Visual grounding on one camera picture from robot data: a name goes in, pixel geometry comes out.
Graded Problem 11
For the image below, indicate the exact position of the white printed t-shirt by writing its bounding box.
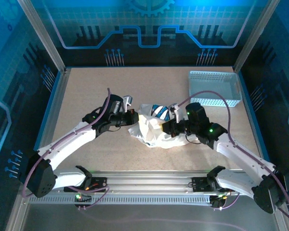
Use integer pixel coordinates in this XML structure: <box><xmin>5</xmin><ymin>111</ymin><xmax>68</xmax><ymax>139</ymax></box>
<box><xmin>127</xmin><ymin>103</ymin><xmax>203</xmax><ymax>149</ymax></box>

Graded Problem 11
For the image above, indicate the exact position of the light grey perforated basket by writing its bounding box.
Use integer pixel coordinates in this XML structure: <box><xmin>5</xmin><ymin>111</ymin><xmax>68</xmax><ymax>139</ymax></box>
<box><xmin>187</xmin><ymin>70</ymin><xmax>243</xmax><ymax>108</ymax></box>

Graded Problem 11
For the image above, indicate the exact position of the black controller box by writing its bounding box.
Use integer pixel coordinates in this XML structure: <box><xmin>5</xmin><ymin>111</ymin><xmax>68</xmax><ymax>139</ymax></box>
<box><xmin>74</xmin><ymin>192</ymin><xmax>92</xmax><ymax>209</ymax></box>
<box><xmin>210</xmin><ymin>194</ymin><xmax>229</xmax><ymax>210</ymax></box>

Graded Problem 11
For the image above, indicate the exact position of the grey metal panel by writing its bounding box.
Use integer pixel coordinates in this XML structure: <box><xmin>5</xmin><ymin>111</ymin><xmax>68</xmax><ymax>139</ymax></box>
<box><xmin>20</xmin><ymin>204</ymin><xmax>280</xmax><ymax>231</ymax></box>

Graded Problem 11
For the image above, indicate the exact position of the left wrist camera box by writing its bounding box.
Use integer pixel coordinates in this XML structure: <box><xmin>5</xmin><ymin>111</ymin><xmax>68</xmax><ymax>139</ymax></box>
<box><xmin>122</xmin><ymin>95</ymin><xmax>134</xmax><ymax>113</ymax></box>

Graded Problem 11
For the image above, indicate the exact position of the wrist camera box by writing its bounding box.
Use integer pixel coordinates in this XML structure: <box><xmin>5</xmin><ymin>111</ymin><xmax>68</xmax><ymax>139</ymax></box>
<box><xmin>122</xmin><ymin>95</ymin><xmax>134</xmax><ymax>113</ymax></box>
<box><xmin>169</xmin><ymin>103</ymin><xmax>184</xmax><ymax>121</ymax></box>

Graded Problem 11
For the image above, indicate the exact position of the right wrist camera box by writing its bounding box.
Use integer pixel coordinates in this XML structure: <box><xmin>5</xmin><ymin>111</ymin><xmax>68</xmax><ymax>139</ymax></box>
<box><xmin>169</xmin><ymin>103</ymin><xmax>184</xmax><ymax>121</ymax></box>

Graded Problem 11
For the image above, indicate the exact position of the aluminium mounting rail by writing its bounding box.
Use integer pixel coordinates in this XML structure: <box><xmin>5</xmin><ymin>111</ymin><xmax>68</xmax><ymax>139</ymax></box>
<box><xmin>20</xmin><ymin>169</ymin><xmax>281</xmax><ymax>197</ymax></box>

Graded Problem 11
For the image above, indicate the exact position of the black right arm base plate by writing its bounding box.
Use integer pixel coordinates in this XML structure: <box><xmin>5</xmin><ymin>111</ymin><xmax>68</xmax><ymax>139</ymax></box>
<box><xmin>191</xmin><ymin>177</ymin><xmax>217</xmax><ymax>193</ymax></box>

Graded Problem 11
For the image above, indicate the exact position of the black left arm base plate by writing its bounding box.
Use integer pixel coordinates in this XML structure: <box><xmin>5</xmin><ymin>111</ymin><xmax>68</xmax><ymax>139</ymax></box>
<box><xmin>63</xmin><ymin>177</ymin><xmax>108</xmax><ymax>193</ymax></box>

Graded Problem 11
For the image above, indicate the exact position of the slotted grey cable duct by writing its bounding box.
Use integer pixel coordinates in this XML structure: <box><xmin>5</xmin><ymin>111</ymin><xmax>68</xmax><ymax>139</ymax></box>
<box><xmin>28</xmin><ymin>195</ymin><xmax>212</xmax><ymax>206</ymax></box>

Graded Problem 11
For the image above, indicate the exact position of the aluminium frame post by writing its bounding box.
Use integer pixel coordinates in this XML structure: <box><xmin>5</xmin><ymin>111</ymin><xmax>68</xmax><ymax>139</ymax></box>
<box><xmin>16</xmin><ymin>0</ymin><xmax>67</xmax><ymax>73</ymax></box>
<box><xmin>233</xmin><ymin>0</ymin><xmax>281</xmax><ymax>73</ymax></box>

